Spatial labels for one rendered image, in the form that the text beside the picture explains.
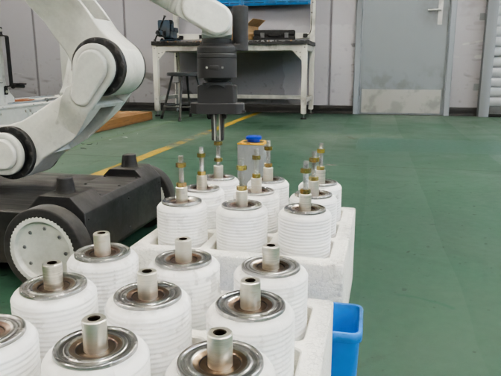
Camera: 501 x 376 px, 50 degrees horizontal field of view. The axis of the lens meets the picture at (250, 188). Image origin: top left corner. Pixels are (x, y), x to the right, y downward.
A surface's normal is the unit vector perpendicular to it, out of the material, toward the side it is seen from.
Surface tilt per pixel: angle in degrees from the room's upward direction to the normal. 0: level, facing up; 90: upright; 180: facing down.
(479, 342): 0
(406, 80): 90
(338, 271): 90
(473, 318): 0
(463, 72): 90
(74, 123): 111
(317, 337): 0
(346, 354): 92
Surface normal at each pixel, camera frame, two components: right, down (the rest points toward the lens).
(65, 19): -0.22, 0.22
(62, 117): -0.41, 0.54
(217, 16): 0.07, 0.22
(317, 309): 0.00, -0.98
